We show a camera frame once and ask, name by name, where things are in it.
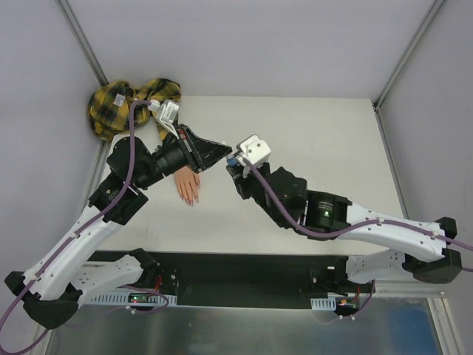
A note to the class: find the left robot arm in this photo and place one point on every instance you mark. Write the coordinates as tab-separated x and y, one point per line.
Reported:
55	288

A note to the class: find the yellow plaid shirt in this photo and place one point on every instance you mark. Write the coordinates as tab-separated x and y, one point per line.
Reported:
108	107

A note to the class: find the left aluminium frame post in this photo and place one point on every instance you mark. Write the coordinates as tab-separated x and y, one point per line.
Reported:
83	42

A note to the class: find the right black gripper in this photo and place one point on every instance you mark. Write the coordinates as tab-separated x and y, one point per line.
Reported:
239	177

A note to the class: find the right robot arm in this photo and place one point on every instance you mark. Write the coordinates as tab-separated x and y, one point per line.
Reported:
417	250

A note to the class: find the aluminium frame post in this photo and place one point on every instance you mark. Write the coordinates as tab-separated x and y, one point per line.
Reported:
83	42
409	51

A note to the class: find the blue nail polish bottle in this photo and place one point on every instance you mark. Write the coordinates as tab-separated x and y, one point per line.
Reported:
231	161

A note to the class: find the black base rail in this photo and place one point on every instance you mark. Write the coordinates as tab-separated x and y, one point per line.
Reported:
250	280

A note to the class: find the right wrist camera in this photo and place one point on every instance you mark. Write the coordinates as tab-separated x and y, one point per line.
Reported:
253	150

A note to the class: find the left white cable duct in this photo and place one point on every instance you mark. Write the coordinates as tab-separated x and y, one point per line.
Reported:
134	298

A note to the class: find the white cable duct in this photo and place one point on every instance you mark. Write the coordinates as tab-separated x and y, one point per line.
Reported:
134	298
332	303

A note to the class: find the mannequin hand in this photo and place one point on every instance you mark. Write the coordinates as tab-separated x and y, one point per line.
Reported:
188	185

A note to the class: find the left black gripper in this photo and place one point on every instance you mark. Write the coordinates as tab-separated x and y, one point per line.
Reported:
192	152

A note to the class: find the right white cable duct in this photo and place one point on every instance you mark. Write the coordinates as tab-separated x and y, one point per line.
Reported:
332	303

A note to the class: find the right aluminium frame post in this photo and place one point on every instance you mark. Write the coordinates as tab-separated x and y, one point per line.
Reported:
409	51

